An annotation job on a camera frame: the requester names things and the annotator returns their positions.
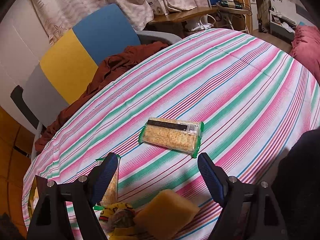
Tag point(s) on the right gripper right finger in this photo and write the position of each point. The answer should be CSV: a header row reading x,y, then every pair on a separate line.
x,y
214,177

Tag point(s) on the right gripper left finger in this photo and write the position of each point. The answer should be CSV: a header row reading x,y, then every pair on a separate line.
x,y
101,176

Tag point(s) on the yellow patterned sock bundle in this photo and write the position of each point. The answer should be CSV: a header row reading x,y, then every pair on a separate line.
x,y
117,220

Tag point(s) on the large tan sponge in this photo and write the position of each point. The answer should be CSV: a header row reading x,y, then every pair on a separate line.
x,y
166,215

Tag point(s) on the black jacket sleeve forearm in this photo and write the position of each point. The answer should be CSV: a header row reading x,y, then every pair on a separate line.
x,y
296,187

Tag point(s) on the small cracker packet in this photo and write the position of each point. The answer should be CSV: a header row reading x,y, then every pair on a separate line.
x,y
111,193

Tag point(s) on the large cracker packet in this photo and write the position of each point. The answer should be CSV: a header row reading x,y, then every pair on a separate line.
x,y
179,135

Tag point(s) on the gold metal tin tray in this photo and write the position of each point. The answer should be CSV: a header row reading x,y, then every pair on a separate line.
x,y
33,197

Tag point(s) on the striped bed sheet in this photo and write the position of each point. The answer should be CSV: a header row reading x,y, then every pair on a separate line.
x,y
254,100

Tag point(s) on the rust brown blanket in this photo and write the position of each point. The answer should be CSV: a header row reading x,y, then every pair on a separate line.
x,y
109,70

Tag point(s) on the grey yellow blue headboard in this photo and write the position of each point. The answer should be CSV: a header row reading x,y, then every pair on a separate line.
x,y
67,67

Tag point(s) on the pink bedding pile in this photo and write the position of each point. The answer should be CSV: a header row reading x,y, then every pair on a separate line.
x,y
305,48

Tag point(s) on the wooden bedside desk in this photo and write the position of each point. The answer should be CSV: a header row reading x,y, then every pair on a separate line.
x,y
226,15

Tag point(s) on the white box on desk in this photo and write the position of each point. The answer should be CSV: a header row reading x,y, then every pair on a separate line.
x,y
158,7

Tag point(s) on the white bed rail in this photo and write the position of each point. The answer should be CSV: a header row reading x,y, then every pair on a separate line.
x,y
37,136

